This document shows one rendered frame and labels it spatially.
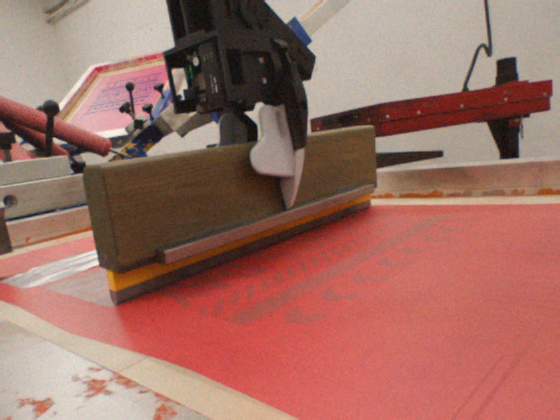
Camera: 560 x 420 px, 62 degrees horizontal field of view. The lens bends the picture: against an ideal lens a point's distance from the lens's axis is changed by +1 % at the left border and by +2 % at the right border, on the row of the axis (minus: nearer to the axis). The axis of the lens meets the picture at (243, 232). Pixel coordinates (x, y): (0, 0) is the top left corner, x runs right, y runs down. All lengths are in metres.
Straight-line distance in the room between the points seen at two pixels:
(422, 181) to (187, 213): 0.36
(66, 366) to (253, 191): 0.27
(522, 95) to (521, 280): 1.33
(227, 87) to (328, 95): 2.44
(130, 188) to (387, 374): 0.21
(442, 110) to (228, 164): 1.10
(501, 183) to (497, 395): 0.42
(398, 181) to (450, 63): 1.87
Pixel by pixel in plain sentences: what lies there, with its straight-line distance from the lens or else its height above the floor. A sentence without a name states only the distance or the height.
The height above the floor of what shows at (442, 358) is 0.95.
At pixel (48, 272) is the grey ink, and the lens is 0.49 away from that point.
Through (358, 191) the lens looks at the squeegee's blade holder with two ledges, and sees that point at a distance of 0.52.
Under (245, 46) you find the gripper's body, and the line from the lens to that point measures 0.39.
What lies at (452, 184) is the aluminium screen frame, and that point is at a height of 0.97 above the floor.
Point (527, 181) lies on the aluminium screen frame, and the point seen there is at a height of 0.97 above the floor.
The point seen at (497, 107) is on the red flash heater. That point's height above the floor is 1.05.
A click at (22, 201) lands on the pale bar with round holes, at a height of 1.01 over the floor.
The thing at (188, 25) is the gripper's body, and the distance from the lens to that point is 0.40.
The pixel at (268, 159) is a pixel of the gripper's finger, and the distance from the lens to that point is 0.39.
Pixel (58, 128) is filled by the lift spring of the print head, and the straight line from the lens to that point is 1.28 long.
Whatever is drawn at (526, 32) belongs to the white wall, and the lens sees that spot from 2.40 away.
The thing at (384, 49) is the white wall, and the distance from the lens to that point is 2.63.
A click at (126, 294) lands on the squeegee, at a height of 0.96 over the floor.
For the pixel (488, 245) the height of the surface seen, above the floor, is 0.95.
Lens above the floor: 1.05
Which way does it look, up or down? 11 degrees down
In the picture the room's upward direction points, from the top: 8 degrees counter-clockwise
